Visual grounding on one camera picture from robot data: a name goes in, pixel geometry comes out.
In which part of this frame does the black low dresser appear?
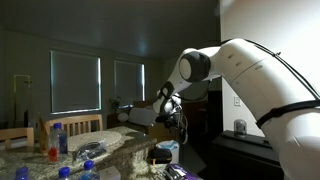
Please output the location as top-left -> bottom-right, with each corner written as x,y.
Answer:
211,130 -> 284,180

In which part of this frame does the small white box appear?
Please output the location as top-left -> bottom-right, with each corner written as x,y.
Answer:
98,165 -> 122,180

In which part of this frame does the round woven placemat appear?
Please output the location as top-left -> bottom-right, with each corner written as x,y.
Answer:
67,130 -> 123,152

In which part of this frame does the tall clear water bottle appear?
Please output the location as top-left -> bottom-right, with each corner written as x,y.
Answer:
48,122 -> 69,163

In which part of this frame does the grey square pillow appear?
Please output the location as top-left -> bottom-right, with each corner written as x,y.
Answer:
128,107 -> 159,128

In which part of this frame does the white trash bin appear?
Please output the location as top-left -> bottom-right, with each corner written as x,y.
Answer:
156,139 -> 180,164

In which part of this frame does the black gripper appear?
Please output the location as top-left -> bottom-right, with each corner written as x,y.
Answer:
162,114 -> 190,145

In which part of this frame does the black zip case yellow zipper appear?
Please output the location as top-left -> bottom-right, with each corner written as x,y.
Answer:
148,147 -> 173,165

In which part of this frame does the wooden slat back chair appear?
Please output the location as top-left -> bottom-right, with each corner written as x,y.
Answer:
44,114 -> 104,138
0,127 -> 35,151

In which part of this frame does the potted plant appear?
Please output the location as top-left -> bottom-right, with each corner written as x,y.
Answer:
109,97 -> 123,109

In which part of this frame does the purple plastic wrapped package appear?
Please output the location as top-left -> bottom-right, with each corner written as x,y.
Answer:
161,163 -> 203,180

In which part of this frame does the wide window grey blind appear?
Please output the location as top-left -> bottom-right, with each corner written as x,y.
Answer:
50,50 -> 102,115

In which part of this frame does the round white cushion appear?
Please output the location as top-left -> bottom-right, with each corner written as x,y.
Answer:
117,112 -> 130,123

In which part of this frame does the small blue cap bottle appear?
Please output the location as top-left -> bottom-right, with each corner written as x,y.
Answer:
78,160 -> 101,180
14,166 -> 31,180
58,166 -> 73,180

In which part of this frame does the wooden daybed sofa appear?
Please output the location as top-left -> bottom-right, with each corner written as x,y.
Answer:
106,99 -> 183,143

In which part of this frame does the brown paper bag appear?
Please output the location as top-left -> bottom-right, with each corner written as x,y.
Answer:
38,114 -> 50,154

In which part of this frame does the narrow window grey blind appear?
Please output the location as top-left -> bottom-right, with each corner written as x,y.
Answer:
114,60 -> 146,108

